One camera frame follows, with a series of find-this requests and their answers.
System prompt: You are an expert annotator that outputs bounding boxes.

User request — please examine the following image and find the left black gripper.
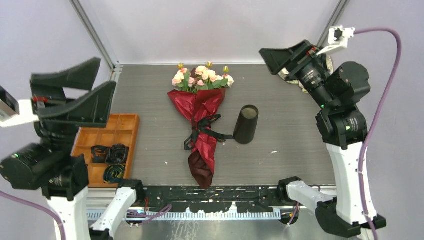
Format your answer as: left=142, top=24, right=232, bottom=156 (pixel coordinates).
left=31, top=54, right=116, bottom=159

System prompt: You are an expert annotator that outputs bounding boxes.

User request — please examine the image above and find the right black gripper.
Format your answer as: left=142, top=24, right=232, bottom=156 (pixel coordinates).
left=257, top=38, right=334, bottom=108

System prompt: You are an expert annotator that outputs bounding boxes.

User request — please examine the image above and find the black gold-lettered ribbon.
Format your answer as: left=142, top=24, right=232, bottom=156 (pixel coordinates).
left=183, top=114, right=235, bottom=151

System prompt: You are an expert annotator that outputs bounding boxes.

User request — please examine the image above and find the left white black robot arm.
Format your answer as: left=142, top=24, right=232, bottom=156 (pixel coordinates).
left=0, top=57, right=146, bottom=240

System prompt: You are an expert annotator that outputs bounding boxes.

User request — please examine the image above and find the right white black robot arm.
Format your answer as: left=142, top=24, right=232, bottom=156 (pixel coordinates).
left=259, top=40, right=387, bottom=238

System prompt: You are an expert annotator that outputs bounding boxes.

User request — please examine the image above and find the black cylindrical vase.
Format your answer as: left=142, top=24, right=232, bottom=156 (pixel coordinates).
left=233, top=104, right=259, bottom=145

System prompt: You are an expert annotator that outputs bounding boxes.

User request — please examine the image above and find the cream patterned cloth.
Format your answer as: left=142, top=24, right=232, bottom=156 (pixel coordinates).
left=278, top=54, right=334, bottom=93

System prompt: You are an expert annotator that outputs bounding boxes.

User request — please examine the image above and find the orange wooden compartment tray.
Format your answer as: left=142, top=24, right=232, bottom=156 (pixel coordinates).
left=72, top=113, right=140, bottom=188

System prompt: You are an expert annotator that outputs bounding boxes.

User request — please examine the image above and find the rolled dark necktie upper-left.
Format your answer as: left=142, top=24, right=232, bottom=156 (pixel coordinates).
left=90, top=145, right=110, bottom=164

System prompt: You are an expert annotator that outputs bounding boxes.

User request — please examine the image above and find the rolled green patterned necktie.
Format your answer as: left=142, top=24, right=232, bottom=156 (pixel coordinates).
left=103, top=164, right=126, bottom=184

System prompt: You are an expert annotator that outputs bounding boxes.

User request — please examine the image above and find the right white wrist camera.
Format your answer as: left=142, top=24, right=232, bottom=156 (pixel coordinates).
left=316, top=25, right=356, bottom=56

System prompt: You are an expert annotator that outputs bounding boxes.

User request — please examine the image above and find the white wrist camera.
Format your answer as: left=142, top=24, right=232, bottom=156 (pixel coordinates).
left=0, top=86, right=40, bottom=128
left=316, top=25, right=356, bottom=56

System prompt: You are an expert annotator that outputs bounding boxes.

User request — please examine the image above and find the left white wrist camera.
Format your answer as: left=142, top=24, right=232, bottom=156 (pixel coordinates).
left=0, top=86, right=40, bottom=128

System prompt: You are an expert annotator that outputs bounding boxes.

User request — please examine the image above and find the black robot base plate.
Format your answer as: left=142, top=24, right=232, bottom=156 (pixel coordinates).
left=131, top=185, right=296, bottom=214

